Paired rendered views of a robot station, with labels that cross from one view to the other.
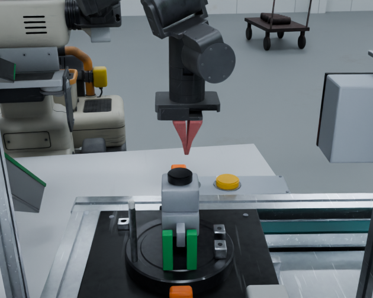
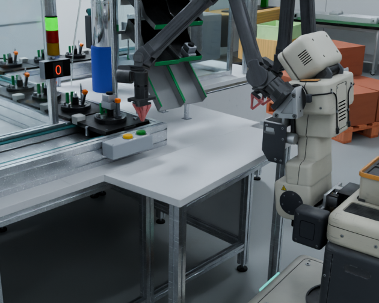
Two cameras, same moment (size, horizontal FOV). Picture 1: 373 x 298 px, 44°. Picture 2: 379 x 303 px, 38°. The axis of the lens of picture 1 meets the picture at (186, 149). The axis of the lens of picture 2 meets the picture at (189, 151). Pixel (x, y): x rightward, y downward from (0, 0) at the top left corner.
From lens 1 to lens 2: 2.75 m
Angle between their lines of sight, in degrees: 117
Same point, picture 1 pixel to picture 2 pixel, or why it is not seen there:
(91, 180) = (212, 157)
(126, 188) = (191, 160)
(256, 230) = (98, 128)
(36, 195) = (157, 104)
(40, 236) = (184, 142)
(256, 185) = (117, 140)
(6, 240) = not seen: hidden behind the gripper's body
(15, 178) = (151, 91)
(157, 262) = not seen: hidden behind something
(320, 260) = not seen: hidden behind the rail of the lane
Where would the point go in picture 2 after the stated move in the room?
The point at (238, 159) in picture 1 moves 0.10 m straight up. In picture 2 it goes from (170, 187) to (171, 162)
